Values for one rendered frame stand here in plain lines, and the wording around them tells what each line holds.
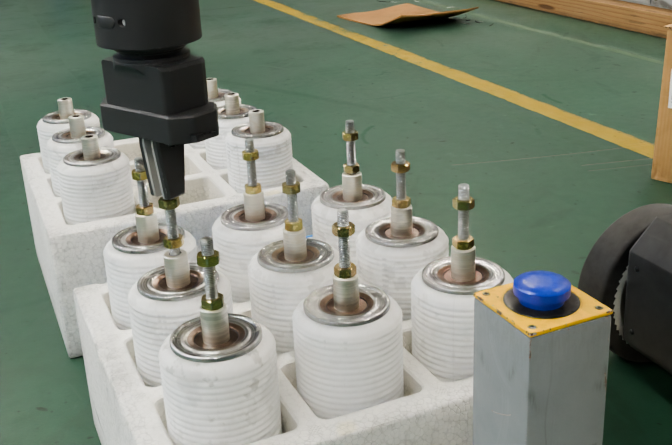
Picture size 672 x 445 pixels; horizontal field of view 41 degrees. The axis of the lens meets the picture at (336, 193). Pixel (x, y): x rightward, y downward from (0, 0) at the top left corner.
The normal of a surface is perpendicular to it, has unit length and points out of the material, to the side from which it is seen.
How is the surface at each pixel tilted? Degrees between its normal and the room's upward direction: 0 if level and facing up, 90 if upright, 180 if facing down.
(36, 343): 0
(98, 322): 0
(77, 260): 90
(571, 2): 90
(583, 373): 90
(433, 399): 0
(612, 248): 49
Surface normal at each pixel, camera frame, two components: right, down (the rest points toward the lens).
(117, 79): -0.62, 0.30
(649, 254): -0.69, -0.54
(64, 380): -0.04, -0.94
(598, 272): -0.85, -0.20
